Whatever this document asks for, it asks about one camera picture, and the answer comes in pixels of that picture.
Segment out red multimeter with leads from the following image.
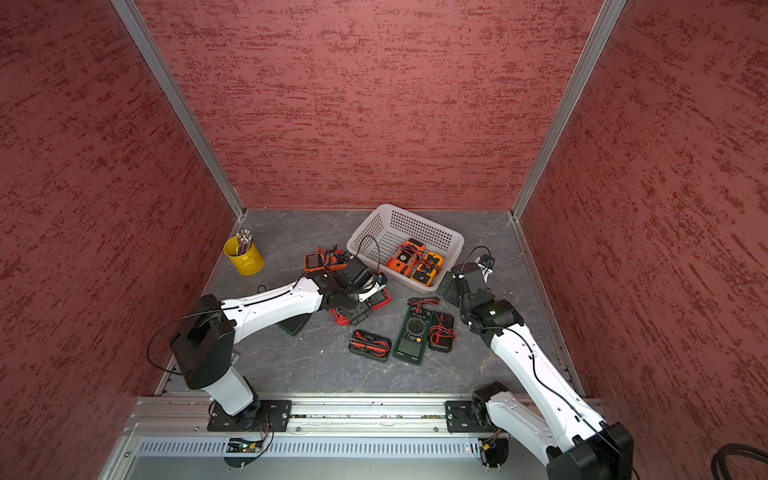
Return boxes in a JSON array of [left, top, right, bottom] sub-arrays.
[[330, 289, 391, 326]]

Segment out yellow multimeter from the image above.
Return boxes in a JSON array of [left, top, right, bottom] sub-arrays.
[[410, 251, 445, 287]]

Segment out black multimeter face down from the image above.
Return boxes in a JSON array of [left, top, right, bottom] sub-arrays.
[[428, 312, 457, 353]]

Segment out orange black multimeter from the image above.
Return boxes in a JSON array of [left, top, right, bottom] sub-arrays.
[[386, 239, 426, 278]]

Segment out green large multimeter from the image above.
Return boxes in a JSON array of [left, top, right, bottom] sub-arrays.
[[392, 305, 433, 365]]

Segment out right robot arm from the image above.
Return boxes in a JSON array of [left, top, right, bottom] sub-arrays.
[[442, 263, 634, 479]]

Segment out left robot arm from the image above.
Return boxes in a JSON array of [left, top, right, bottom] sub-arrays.
[[169, 265, 388, 430]]

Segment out orange multimeter near back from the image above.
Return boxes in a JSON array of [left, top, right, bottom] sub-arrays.
[[304, 246, 353, 273]]

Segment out dark green multimeter left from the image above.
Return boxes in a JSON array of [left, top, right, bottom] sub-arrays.
[[277, 313, 312, 337]]

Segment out white plastic perforated basket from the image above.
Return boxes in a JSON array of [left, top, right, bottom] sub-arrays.
[[346, 204, 465, 294]]

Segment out yellow metal pen cup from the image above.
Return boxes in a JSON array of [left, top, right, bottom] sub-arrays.
[[223, 237, 264, 276]]

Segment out pens in cup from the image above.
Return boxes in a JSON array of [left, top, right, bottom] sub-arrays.
[[236, 229, 252, 256]]

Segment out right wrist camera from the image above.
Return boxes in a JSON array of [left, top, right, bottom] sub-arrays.
[[460, 249, 496, 282]]

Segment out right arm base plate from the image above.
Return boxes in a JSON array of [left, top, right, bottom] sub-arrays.
[[444, 400, 497, 434]]

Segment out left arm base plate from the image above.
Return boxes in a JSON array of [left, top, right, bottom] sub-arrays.
[[207, 399, 292, 433]]

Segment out black cable bottom right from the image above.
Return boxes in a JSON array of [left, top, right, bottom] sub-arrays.
[[710, 442, 768, 480]]

